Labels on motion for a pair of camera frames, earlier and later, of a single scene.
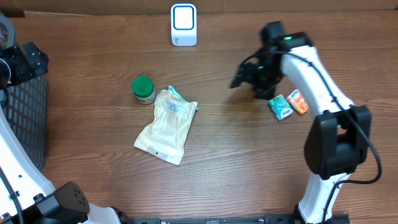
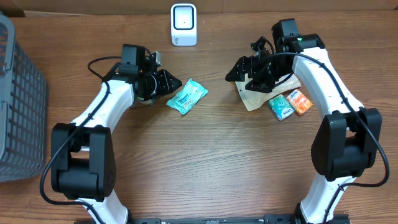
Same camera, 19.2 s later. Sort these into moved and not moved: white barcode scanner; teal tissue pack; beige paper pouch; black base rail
Moved: beige paper pouch
Not moved: teal tissue pack; black base rail; white barcode scanner
